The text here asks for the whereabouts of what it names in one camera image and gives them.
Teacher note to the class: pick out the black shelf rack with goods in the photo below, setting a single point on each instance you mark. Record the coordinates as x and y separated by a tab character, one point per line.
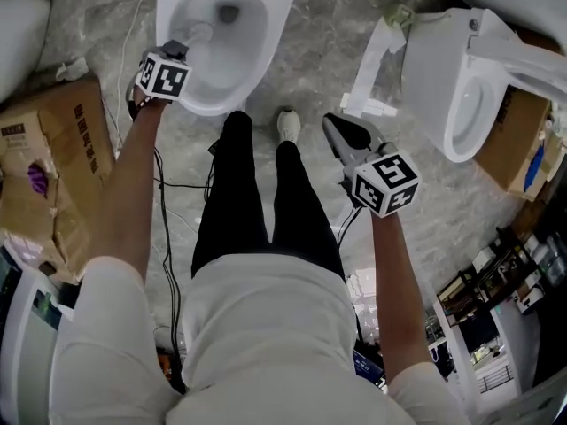
487	277

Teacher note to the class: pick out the white plastic bar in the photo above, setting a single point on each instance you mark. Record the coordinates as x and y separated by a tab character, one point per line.
376	106

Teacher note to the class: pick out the person's left forearm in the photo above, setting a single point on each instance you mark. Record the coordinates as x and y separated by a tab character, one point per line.
128	184

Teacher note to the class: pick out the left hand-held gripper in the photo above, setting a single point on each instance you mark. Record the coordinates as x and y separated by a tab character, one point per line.
161	78

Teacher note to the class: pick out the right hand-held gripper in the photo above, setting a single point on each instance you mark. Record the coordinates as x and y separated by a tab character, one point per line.
385	184

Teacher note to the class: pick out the black device with blue screen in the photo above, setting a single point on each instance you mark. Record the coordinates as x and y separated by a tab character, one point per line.
367	368

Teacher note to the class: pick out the person's black trousers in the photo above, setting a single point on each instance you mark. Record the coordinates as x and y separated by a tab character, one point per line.
230	202

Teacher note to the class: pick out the purple cloth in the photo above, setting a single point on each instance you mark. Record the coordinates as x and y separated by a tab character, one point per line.
37	179

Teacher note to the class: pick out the blue plastic item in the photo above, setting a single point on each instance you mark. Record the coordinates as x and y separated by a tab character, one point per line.
533	168

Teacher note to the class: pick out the large torn cardboard box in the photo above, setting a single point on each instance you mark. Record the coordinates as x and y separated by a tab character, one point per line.
66	118

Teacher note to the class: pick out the crumpled white paper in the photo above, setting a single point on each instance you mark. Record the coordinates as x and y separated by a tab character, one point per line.
73	69

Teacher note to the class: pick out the white paper strip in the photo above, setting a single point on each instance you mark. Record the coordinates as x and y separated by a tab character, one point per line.
370	69

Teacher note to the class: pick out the black smartphone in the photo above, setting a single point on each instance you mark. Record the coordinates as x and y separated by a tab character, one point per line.
47	268

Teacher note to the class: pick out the plain cardboard box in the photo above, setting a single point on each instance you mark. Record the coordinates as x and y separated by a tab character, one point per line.
509	153

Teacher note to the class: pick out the pale green plastic object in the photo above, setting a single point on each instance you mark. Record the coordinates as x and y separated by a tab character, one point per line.
398	16

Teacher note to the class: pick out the white toilet brush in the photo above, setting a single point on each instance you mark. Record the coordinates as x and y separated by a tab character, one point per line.
199	31

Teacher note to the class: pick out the white oval toilet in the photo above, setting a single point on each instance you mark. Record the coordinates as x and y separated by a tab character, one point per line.
221	82

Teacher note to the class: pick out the person's right forearm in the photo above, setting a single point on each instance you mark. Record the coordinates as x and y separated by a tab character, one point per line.
398	299

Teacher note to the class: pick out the square-sided white toilet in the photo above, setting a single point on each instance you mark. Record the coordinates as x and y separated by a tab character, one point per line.
432	87

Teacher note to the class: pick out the person's right white shoe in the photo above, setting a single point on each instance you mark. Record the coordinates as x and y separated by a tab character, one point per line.
289	126

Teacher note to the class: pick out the person's white shirt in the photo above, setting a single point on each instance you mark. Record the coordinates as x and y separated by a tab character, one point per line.
266	348

